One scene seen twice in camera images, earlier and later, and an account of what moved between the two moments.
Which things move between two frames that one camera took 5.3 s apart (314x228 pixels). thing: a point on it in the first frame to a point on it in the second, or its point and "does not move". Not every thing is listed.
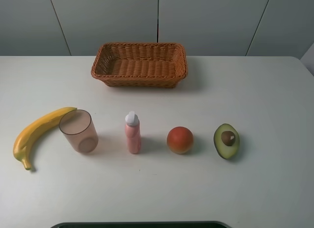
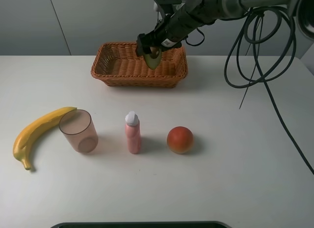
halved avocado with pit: (226, 141) to (153, 59)
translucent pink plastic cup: (77, 126) does not move
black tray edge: (141, 225) does not move
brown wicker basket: (140, 65) does not move
